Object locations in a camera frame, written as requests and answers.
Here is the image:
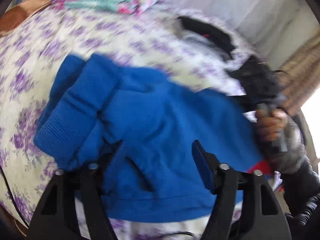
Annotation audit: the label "folded grey pants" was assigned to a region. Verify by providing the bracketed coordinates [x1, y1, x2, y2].
[173, 22, 233, 62]

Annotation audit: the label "black cable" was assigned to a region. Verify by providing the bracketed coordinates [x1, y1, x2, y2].
[0, 166, 29, 228]

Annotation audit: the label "folded black pants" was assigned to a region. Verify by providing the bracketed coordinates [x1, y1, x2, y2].
[175, 16, 235, 55]

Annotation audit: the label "beige checked curtain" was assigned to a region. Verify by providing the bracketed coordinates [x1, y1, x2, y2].
[276, 30, 320, 116]

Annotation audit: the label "purple floral bed quilt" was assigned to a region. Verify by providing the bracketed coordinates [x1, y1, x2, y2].
[1, 4, 254, 239]

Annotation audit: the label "grey sleeved right forearm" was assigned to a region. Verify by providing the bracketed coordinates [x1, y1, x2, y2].
[266, 117, 319, 224]

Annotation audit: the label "right hand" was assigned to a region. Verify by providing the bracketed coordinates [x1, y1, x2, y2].
[255, 109, 287, 142]

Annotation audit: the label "blue and red pants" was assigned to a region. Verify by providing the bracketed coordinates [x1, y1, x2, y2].
[34, 54, 272, 223]

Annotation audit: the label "brown satin pillow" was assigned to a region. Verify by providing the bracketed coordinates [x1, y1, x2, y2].
[0, 0, 51, 37]

